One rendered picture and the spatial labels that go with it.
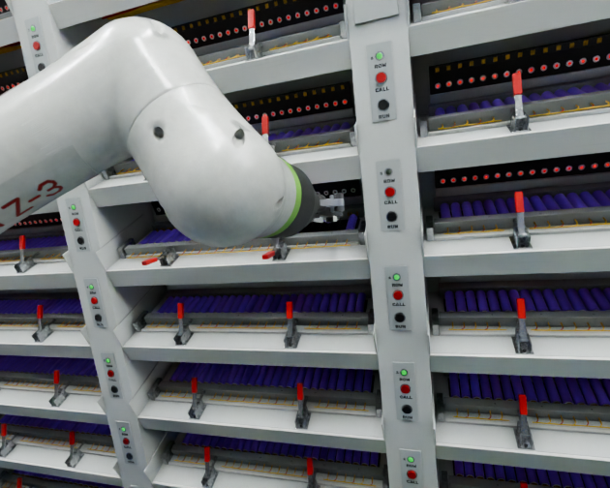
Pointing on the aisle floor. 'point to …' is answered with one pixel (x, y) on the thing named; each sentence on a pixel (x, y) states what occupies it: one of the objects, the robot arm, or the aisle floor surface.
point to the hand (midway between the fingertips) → (322, 212)
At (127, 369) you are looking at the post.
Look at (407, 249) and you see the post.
